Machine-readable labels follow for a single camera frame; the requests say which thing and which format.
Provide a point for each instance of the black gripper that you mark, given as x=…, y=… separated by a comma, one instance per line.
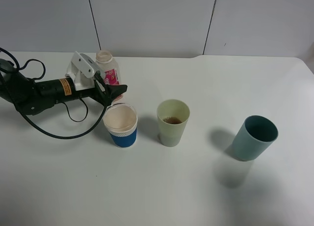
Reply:
x=66, y=92

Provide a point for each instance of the blue sleeved paper cup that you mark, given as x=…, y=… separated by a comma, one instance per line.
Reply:
x=121, y=120

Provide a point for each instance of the clear drink bottle pink label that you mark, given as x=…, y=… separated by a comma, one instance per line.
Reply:
x=109, y=65

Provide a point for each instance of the pale yellow cup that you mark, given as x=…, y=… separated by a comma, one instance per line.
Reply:
x=172, y=117

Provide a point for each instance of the teal blue cup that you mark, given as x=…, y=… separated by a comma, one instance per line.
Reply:
x=256, y=134

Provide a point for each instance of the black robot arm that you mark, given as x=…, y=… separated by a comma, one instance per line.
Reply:
x=33, y=97

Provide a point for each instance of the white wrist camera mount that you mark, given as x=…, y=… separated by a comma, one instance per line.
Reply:
x=82, y=70

